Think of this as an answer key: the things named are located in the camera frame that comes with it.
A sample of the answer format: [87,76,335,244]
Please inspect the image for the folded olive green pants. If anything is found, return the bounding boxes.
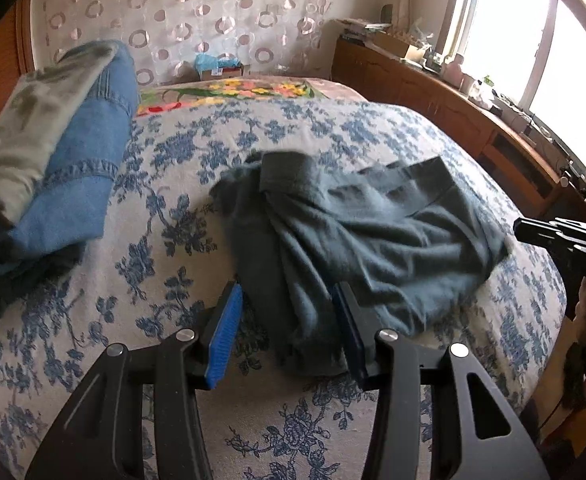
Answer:
[0,42,120,228]

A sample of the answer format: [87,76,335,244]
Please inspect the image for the dark blue cloth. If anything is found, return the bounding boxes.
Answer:
[0,245,90,325]

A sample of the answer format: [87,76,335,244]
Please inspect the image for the colourful floral pillow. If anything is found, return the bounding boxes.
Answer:
[136,77,325,119]

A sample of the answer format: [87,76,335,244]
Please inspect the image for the cardboard box with blue cloth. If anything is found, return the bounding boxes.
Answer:
[195,52,252,81]

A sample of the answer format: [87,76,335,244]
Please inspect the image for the stack of papers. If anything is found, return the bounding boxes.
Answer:
[335,17,395,39]

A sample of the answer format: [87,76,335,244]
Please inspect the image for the blue floral bedspread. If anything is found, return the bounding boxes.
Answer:
[0,97,568,480]

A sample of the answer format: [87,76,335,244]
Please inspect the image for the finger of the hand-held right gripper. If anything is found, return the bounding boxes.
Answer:
[514,217,566,251]

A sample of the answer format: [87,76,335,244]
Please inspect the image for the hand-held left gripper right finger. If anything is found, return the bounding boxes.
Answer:
[332,281,548,480]

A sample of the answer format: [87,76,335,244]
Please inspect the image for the folded blue jeans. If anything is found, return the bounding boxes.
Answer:
[0,40,141,281]

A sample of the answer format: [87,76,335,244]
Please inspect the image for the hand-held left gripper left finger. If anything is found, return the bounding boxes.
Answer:
[26,280,244,480]

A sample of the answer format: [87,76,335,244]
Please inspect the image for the open cardboard box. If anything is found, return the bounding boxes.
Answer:
[372,30,430,59]

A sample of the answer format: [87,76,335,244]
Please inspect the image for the wooden cabinet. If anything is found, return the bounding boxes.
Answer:
[333,37,586,221]

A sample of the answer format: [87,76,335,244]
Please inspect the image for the wooden headboard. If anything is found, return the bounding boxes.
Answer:
[0,0,37,128]

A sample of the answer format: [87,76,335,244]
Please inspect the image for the window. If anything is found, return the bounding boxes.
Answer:
[443,0,586,167]

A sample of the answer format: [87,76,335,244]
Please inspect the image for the dark grey pants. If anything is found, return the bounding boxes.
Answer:
[210,150,512,380]

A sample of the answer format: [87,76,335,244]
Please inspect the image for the pink bottle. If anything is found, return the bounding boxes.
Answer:
[443,52,467,82]

